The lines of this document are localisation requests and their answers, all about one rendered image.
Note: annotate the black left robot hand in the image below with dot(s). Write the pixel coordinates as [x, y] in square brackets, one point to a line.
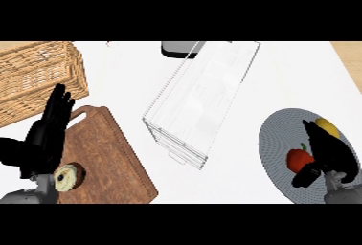
[45, 140]

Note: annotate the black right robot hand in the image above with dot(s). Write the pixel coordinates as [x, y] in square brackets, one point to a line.
[330, 150]

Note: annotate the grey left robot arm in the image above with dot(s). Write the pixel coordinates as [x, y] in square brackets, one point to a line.
[36, 193]

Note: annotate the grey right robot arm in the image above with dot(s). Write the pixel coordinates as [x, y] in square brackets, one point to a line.
[342, 189]

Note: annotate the red bell pepper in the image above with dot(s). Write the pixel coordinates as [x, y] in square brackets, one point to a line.
[298, 159]

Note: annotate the grey round placemat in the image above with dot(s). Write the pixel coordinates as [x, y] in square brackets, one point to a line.
[279, 153]

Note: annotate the yellow lemon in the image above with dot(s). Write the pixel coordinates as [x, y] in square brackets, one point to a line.
[329, 127]

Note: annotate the cream frosted cupcake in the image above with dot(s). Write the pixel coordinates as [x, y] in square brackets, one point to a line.
[66, 178]

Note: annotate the brown wooden cutting board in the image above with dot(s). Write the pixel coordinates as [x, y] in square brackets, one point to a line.
[106, 159]

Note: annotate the wicker basket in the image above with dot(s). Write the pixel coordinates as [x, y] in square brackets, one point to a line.
[36, 79]

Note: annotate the dark grey appliance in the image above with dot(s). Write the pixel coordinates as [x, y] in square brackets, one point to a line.
[180, 49]

